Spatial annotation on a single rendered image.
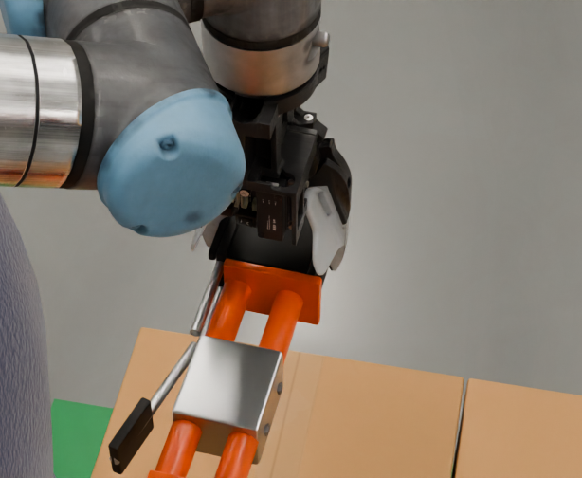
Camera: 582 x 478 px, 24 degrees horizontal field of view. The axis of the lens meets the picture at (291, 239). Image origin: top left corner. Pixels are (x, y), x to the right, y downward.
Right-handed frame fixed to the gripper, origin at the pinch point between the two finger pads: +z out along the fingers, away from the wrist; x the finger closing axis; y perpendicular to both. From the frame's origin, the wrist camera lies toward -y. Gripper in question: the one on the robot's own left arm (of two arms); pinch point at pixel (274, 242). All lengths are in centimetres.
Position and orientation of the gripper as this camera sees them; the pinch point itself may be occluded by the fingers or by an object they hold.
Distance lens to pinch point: 105.6
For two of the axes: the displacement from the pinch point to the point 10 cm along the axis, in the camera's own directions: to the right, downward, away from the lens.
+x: 9.7, 1.9, -1.6
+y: -2.5, 7.3, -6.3
